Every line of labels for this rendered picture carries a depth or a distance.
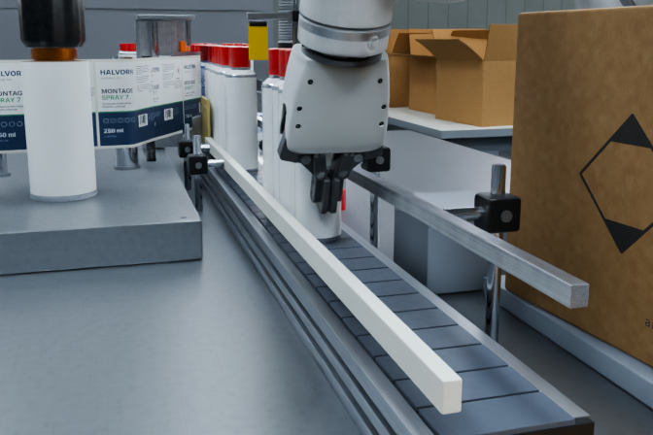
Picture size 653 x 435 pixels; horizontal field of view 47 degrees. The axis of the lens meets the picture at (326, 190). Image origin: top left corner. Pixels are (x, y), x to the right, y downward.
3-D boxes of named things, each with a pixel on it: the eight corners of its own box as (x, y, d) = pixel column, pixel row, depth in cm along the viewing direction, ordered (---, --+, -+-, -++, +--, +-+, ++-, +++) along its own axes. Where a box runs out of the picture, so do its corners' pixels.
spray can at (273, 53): (259, 202, 100) (257, 48, 96) (297, 200, 102) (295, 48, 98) (267, 211, 96) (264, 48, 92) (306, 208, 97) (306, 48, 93)
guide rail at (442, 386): (205, 147, 142) (205, 137, 141) (211, 147, 142) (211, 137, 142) (442, 416, 40) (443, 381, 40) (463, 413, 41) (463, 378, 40)
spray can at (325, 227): (290, 233, 84) (288, 50, 80) (333, 230, 86) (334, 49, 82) (300, 245, 79) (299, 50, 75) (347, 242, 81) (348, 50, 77)
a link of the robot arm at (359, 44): (379, 2, 72) (375, 31, 73) (290, 0, 70) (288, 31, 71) (409, 31, 65) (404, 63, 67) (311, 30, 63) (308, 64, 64)
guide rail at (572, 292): (243, 118, 143) (243, 111, 142) (249, 118, 143) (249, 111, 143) (568, 309, 41) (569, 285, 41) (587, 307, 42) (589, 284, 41)
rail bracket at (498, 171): (421, 353, 64) (426, 164, 61) (497, 345, 66) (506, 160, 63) (436, 369, 61) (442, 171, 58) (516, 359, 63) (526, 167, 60)
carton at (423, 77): (379, 109, 350) (380, 28, 342) (479, 106, 366) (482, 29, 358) (419, 117, 308) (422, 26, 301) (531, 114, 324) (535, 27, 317)
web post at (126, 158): (113, 166, 129) (107, 56, 126) (140, 165, 130) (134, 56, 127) (113, 171, 125) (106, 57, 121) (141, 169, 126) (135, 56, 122)
